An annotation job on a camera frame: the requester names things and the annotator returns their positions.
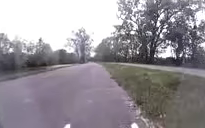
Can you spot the lone tall tree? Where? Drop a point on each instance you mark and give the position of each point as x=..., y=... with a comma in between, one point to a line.
x=80, y=43

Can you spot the reddish grey asphalt path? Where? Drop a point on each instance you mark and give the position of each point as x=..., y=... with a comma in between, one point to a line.
x=70, y=96

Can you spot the row of tall trees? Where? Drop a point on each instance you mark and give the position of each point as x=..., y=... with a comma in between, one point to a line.
x=153, y=33

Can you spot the grass strip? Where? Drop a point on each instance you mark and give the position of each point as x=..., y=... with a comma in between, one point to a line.
x=163, y=93

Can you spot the robot's own part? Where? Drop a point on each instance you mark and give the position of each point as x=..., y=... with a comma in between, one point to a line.
x=134, y=125
x=67, y=126

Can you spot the row of bushy trees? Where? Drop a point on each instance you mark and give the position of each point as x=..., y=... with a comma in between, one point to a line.
x=26, y=55

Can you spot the grey road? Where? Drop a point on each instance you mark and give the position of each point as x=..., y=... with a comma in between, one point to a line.
x=186, y=70

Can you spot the grass verge with ditch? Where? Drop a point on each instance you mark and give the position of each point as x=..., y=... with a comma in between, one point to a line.
x=16, y=72

